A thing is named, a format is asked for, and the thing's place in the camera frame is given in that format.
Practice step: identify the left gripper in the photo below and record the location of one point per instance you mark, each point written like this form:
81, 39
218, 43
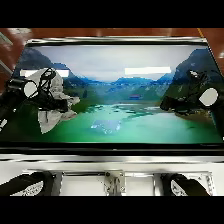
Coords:
56, 102

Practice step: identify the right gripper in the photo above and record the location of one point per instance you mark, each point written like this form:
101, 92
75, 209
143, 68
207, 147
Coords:
173, 103

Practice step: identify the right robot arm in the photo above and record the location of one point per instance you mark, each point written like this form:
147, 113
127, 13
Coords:
213, 100

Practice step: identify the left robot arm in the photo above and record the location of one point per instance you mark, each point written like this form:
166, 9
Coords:
16, 95

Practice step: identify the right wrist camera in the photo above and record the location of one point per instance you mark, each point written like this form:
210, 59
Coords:
196, 77

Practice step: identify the silver frame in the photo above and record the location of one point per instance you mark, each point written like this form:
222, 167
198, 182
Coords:
113, 166

